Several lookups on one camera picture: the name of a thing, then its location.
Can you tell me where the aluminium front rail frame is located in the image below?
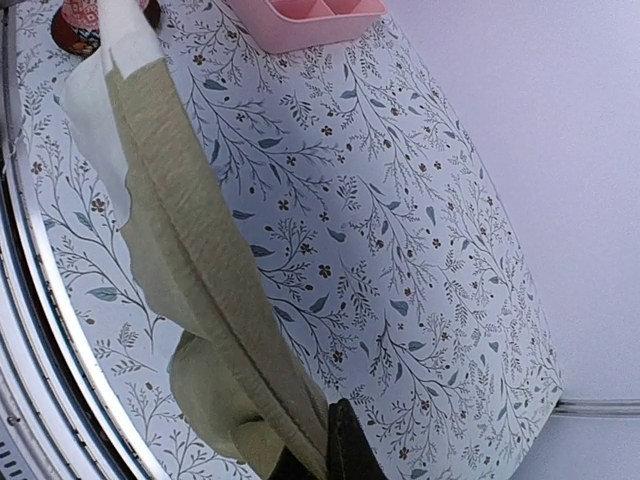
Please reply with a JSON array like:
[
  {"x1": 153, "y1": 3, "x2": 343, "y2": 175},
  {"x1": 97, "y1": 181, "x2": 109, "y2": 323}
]
[{"x1": 1, "y1": 6, "x2": 148, "y2": 479}]

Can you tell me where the right aluminium corner post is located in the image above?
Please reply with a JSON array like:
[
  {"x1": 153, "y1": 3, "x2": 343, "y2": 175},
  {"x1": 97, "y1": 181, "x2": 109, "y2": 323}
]
[{"x1": 553, "y1": 399, "x2": 640, "y2": 419}]

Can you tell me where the pink divided organizer box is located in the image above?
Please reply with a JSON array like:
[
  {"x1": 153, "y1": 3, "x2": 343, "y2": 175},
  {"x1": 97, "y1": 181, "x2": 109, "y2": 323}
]
[{"x1": 229, "y1": 0, "x2": 387, "y2": 54}]

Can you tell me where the floral patterned table cloth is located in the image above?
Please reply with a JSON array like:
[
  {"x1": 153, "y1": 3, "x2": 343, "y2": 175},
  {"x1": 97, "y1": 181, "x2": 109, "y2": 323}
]
[{"x1": 1, "y1": 1, "x2": 562, "y2": 479}]

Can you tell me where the red patterned bowl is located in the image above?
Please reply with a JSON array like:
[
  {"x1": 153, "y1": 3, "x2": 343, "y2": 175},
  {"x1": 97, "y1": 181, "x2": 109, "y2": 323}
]
[{"x1": 50, "y1": 0, "x2": 161, "y2": 58}]

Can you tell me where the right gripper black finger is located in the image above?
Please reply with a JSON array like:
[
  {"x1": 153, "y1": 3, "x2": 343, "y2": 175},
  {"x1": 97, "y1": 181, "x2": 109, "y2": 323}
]
[{"x1": 327, "y1": 399, "x2": 386, "y2": 480}]

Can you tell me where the tan beige underwear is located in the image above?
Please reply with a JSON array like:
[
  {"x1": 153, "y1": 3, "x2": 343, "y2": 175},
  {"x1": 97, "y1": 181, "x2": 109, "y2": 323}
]
[{"x1": 61, "y1": 1, "x2": 328, "y2": 479}]

